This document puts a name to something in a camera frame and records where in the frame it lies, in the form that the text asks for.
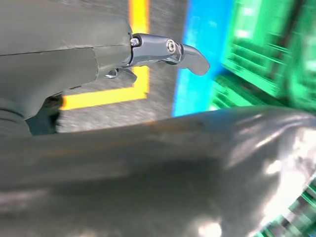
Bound blue metal shelf rack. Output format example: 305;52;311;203
171;0;234;118

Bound green plastic crate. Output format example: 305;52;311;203
254;178;316;237
208;0;316;112

